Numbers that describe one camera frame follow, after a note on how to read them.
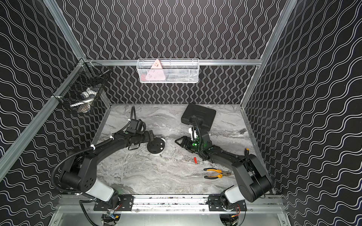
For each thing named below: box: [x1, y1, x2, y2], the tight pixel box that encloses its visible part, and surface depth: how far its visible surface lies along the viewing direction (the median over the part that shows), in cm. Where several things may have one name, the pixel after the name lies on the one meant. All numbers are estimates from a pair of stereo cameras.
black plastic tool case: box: [181, 103, 217, 132], surface depth 109 cm
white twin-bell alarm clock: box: [146, 135, 166, 157], surface depth 92 cm
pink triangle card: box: [145, 59, 166, 81], surface depth 92 cm
